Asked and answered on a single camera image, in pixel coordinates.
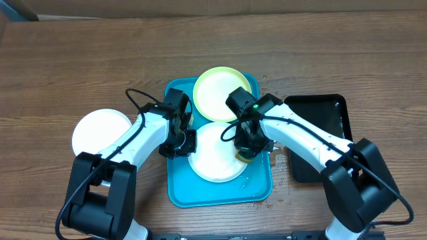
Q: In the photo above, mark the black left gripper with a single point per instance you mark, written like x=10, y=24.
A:
x=191, y=146

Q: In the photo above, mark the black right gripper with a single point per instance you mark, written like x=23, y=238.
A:
x=248, y=147

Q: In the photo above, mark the white plate with stain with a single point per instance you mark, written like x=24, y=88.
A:
x=215, y=160

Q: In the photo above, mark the yellow-green plate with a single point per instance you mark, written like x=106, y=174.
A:
x=213, y=87

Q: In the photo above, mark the pale pink plate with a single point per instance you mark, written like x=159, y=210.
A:
x=98, y=130

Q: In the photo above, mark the green yellow sponge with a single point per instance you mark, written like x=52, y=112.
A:
x=240, y=156

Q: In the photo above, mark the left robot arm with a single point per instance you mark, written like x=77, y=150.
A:
x=100, y=197

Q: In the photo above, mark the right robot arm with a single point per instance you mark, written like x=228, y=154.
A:
x=357, y=183

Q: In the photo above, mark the teal plastic tray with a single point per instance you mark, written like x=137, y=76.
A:
x=187, y=189

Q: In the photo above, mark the black rectangular tray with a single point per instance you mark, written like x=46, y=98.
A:
x=329, y=113

